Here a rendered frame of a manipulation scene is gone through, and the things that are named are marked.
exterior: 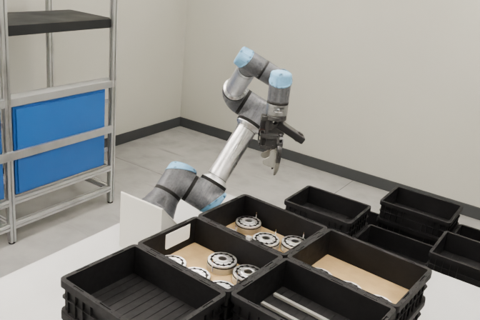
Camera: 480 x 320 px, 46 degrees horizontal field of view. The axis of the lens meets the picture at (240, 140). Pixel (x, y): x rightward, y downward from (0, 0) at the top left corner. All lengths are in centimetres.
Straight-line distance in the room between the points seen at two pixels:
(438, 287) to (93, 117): 251
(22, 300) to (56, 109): 186
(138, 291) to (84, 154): 223
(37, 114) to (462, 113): 312
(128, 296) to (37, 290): 41
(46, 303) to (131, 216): 46
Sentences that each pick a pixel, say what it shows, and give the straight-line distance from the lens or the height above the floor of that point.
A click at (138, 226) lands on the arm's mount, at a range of 227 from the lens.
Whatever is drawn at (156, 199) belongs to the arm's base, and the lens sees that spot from 224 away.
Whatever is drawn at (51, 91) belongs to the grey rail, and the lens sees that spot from 370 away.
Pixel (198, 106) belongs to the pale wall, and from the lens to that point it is 594.
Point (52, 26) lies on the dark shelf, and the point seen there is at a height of 133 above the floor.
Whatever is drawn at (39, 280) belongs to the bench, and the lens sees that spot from 221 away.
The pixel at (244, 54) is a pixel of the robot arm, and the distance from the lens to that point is 200.
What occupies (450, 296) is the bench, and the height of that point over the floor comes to 70.
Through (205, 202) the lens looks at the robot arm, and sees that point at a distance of 229.
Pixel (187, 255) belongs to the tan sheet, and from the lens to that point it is 208.
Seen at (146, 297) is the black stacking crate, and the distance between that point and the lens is 186.
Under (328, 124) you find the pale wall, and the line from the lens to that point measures 517.
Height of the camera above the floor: 189
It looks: 19 degrees down
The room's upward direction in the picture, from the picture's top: 6 degrees clockwise
